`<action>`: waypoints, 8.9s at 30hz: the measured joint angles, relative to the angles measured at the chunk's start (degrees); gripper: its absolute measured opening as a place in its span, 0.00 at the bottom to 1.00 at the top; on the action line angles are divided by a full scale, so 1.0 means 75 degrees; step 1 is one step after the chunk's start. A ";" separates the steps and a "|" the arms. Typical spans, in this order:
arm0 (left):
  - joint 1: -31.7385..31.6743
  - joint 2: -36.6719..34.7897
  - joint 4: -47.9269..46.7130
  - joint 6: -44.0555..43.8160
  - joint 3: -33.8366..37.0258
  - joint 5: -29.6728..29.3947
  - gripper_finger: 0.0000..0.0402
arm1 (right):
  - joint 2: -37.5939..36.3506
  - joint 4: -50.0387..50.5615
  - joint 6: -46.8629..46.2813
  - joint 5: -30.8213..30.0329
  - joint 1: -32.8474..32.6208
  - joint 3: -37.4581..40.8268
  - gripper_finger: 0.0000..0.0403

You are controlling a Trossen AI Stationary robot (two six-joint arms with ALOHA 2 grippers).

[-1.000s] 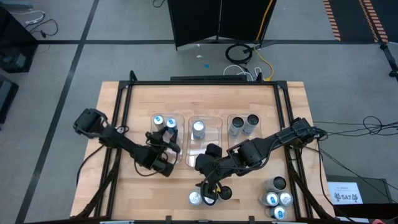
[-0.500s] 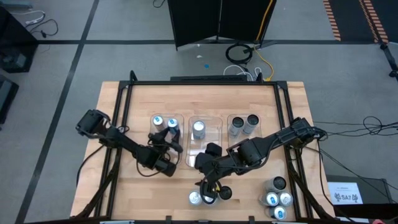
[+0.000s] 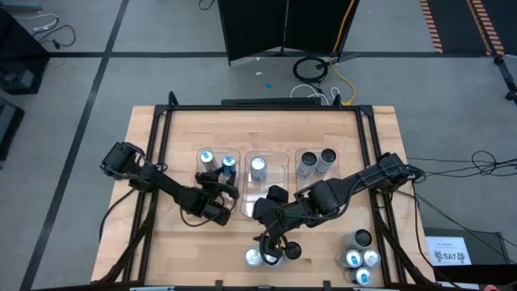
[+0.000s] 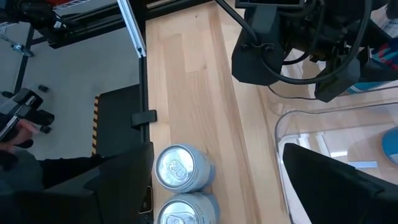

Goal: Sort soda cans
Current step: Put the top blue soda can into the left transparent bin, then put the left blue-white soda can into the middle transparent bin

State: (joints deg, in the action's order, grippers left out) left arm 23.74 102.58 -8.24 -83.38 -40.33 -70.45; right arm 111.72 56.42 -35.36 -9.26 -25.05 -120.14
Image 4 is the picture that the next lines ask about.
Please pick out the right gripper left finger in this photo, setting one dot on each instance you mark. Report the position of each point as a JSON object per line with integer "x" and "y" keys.
{"x": 109, "y": 199}

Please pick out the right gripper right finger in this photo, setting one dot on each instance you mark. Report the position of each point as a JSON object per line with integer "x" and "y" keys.
{"x": 335, "y": 196}

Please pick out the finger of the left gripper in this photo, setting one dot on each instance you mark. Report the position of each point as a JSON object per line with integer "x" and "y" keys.
{"x": 339, "y": 84}
{"x": 258, "y": 46}

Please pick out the blue white Spindrift can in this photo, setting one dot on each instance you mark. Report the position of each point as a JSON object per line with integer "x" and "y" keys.
{"x": 391, "y": 146}
{"x": 183, "y": 211}
{"x": 178, "y": 166}

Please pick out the black mat yellow stripes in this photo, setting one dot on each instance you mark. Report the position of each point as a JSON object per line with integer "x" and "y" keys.
{"x": 121, "y": 118}

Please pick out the small black floor object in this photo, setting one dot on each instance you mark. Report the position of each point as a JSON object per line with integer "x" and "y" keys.
{"x": 46, "y": 129}
{"x": 43, "y": 88}

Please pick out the person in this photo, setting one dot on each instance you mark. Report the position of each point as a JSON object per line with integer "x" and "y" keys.
{"x": 18, "y": 171}

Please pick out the person's hand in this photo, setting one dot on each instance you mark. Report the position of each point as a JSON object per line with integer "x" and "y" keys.
{"x": 21, "y": 133}

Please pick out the silver aluminium extrusion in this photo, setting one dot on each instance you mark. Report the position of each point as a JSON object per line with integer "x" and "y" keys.
{"x": 133, "y": 31}

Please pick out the black grey hand controller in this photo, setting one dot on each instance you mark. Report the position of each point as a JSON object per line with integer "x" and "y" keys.
{"x": 25, "y": 105}

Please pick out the black equipment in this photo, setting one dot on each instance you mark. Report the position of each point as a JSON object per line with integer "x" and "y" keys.
{"x": 37, "y": 12}

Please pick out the black frame clip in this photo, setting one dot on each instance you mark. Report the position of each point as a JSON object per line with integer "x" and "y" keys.
{"x": 143, "y": 119}

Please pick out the black metal table frame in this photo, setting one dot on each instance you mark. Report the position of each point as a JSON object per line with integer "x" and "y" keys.
{"x": 144, "y": 87}

